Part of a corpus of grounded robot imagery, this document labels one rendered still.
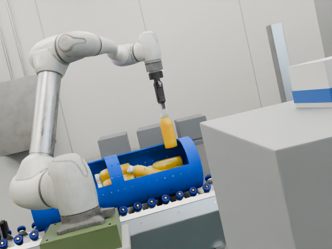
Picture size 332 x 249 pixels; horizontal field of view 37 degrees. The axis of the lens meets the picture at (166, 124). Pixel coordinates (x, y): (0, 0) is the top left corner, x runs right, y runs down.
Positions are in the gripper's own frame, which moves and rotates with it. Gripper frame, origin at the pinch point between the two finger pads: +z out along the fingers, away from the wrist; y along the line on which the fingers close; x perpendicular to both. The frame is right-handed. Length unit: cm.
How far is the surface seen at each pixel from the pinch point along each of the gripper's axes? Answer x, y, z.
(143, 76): -47, 316, -25
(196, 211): -4, -13, 55
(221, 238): -14, -8, 73
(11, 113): 107, 311, -15
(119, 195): 33, -13, 37
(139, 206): 25, -11, 45
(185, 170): -1.7, -13.9, 32.2
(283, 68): -55, -35, -8
